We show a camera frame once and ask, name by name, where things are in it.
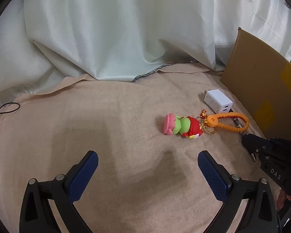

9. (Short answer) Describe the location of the person's right hand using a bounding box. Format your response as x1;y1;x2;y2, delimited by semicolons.
276;189;291;210

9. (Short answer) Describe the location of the cardboard box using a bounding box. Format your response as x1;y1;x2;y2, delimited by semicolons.
221;28;291;140

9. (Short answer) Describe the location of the white usb charger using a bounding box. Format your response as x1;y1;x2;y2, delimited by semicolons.
204;89;233;114

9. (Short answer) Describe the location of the pale green curtain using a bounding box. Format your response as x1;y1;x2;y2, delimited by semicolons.
0;0;291;104

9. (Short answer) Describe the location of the orange beaded red letter strap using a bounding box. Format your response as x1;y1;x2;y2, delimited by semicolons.
197;109;250;134

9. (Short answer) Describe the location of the beige table cloth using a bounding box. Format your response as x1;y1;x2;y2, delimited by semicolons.
0;64;264;232

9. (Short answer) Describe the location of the pink green red doll keychain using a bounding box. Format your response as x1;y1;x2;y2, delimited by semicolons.
163;113;203;139

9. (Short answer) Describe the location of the black pen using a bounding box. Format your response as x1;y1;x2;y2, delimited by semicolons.
232;117;256;162

